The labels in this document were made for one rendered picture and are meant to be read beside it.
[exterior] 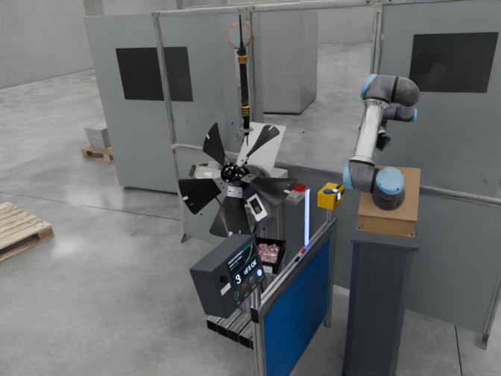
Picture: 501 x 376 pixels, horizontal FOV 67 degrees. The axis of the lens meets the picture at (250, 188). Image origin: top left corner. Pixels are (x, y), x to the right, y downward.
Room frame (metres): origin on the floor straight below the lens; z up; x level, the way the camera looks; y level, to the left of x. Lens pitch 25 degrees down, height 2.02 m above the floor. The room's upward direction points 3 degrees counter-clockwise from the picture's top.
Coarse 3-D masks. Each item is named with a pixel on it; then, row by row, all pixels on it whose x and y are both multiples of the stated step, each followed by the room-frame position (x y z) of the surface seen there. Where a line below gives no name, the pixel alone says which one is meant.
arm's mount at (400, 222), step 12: (396, 168) 1.73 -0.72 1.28; (408, 168) 1.71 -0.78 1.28; (408, 180) 1.67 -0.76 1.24; (408, 192) 1.62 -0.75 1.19; (360, 204) 1.64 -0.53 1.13; (372, 204) 1.63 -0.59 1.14; (408, 204) 1.58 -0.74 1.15; (360, 216) 1.62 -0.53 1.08; (372, 216) 1.59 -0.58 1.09; (384, 216) 1.57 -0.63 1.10; (396, 216) 1.56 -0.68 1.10; (408, 216) 1.54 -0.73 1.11; (360, 228) 1.62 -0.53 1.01; (372, 228) 1.60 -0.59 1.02; (384, 228) 1.58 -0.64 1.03; (396, 228) 1.56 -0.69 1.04; (408, 228) 1.54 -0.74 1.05
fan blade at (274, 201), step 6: (252, 180) 1.88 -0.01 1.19; (258, 180) 1.89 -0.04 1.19; (264, 180) 1.89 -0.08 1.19; (270, 180) 1.89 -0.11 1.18; (276, 180) 1.88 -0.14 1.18; (282, 180) 1.88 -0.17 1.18; (288, 180) 1.87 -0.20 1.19; (294, 180) 1.86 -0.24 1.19; (252, 186) 1.84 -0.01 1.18; (258, 186) 1.84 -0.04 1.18; (264, 186) 1.83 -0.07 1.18; (270, 186) 1.83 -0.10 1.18; (276, 186) 1.82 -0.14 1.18; (282, 186) 1.82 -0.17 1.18; (288, 186) 1.82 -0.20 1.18; (264, 192) 1.78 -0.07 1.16; (270, 192) 1.78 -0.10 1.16; (276, 192) 1.78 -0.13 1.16; (282, 192) 1.77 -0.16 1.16; (270, 198) 1.74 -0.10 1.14; (276, 198) 1.74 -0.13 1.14; (282, 198) 1.74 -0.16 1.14; (276, 204) 1.71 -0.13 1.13
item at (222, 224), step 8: (224, 200) 1.86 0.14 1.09; (232, 200) 1.87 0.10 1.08; (240, 200) 1.88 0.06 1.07; (224, 208) 1.83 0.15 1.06; (232, 208) 1.84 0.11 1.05; (240, 208) 1.85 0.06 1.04; (216, 216) 1.80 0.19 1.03; (224, 216) 1.80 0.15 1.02; (232, 216) 1.81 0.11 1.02; (240, 216) 1.82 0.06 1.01; (216, 224) 1.78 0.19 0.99; (224, 224) 1.78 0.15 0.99; (232, 224) 1.78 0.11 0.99; (240, 224) 1.79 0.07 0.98; (248, 224) 1.80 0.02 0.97; (216, 232) 1.75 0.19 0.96; (224, 232) 1.75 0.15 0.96; (232, 232) 1.75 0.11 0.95; (248, 232) 1.76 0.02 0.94
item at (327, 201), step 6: (324, 186) 2.01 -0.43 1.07; (330, 186) 2.00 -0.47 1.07; (336, 186) 2.00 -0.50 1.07; (342, 186) 1.99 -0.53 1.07; (318, 192) 1.93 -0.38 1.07; (324, 192) 1.92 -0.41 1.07; (336, 192) 1.91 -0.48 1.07; (318, 198) 1.92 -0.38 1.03; (324, 198) 1.90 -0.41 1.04; (330, 198) 1.88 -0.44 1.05; (342, 198) 1.99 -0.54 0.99; (318, 204) 1.92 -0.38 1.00; (324, 204) 1.90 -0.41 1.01; (330, 204) 1.88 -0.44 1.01; (336, 204) 1.91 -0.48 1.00
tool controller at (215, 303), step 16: (224, 240) 1.24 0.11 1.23; (240, 240) 1.21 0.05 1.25; (208, 256) 1.14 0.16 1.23; (224, 256) 1.11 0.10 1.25; (240, 256) 1.14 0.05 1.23; (256, 256) 1.20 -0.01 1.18; (192, 272) 1.07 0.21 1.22; (208, 272) 1.03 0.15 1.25; (224, 272) 1.06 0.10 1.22; (208, 288) 1.03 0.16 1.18; (224, 288) 1.03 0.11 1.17; (240, 288) 1.08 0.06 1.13; (208, 304) 1.04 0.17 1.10; (224, 304) 1.01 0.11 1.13; (240, 304) 1.06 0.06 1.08
